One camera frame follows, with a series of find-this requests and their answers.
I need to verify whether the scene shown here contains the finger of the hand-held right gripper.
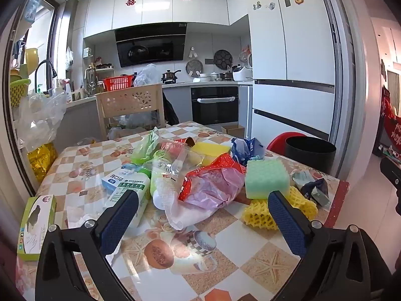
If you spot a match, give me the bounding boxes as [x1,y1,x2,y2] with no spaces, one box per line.
[380,157,401,215]

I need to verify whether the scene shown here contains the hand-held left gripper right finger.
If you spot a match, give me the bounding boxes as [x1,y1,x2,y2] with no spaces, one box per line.
[268,191,392,301]

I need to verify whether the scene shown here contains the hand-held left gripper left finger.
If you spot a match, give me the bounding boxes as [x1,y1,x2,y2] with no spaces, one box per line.
[35,190,139,301]

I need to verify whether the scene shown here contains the black trash bin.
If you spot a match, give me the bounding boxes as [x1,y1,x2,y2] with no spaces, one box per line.
[284,136,337,176]

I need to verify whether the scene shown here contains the green plastic bag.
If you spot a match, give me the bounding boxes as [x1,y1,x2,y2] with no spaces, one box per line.
[129,127,161,165]

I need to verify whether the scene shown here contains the red snack bag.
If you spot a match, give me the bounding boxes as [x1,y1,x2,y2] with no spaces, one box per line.
[178,152,245,202]

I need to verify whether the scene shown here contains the yellow foam fruit net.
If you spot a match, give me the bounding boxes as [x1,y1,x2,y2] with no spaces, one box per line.
[243,186,318,231]

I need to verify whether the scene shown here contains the white bottle blue label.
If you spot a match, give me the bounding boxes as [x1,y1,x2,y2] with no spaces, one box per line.
[101,166,151,229]

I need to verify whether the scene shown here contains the dark blue packet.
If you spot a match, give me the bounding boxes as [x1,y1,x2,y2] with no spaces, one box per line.
[291,169,331,207]

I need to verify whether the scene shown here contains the green sponge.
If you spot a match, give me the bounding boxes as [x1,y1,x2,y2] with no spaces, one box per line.
[244,159,290,199]

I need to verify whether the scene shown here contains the red hanging banner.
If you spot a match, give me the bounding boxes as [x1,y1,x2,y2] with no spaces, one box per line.
[377,86,401,154]

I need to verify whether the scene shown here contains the checkered printed tablecloth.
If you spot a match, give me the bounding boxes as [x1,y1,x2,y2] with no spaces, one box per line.
[16,121,350,301]

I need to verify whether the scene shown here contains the white lime green packet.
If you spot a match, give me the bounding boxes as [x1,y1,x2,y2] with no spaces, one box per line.
[150,150,188,195]

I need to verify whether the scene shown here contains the red chair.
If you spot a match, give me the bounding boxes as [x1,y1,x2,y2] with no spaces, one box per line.
[266,132,308,153]

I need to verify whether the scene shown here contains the blue plastic bag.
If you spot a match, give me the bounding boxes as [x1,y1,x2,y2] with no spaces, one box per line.
[231,137,265,166]

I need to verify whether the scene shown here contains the green tissue box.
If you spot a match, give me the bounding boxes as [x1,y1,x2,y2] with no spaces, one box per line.
[17,194,57,261]

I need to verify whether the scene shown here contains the gold foil bag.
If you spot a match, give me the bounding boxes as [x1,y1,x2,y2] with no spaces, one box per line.
[28,142,58,182]

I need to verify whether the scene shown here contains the red paper cup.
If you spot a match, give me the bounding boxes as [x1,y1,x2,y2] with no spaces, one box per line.
[174,136,196,151]

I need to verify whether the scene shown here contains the yellow sponge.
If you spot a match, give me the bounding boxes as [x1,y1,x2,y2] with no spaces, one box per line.
[191,142,231,167]

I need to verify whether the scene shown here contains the cardboard box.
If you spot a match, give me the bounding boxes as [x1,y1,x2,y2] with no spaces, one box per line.
[221,124,245,138]

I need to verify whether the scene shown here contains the beige perforated chair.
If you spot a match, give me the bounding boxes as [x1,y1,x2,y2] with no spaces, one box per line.
[95,84,166,141]

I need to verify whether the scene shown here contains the black cloth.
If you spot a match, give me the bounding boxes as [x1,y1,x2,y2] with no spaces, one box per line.
[162,89,180,125]

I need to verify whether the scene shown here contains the crumpled clear plastic bags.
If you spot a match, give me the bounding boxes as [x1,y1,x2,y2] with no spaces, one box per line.
[16,91,68,151]

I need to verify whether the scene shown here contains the black built-in oven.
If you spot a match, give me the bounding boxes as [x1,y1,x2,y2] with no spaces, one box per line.
[190,86,239,126]

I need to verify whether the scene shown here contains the red plastic basket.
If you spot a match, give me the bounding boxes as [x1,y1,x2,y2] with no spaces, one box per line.
[103,75,134,92]

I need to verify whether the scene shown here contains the clear plastic bag on chair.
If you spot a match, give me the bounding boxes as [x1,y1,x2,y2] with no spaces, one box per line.
[133,63,162,87]

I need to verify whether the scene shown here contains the dark cooking pot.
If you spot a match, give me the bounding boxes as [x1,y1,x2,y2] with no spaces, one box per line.
[161,69,181,84]

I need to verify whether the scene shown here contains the white refrigerator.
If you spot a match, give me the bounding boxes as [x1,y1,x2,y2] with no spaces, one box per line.
[243,0,337,141]

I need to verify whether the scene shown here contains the white rice cooker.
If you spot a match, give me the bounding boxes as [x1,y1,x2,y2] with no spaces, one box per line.
[232,65,253,81]

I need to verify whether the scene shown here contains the yellow-green plastic basket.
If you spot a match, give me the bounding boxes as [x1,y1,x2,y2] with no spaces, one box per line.
[9,78,32,107]

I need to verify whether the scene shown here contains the grey round trivet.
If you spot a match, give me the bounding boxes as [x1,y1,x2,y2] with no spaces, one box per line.
[185,59,204,77]

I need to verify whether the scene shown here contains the black kitchen faucet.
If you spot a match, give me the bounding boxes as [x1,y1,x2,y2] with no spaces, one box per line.
[34,59,57,93]

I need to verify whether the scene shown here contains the dark round trivet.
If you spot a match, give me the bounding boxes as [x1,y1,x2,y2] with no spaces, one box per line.
[214,49,233,69]

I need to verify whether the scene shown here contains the black range hood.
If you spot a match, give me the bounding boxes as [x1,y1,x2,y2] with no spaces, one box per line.
[114,23,187,68]

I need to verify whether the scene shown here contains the yellow plastic tub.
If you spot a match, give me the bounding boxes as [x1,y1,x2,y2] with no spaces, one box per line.
[25,48,39,76]

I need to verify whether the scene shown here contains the white wall cabinets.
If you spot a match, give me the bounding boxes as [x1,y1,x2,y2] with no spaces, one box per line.
[84,0,248,38]

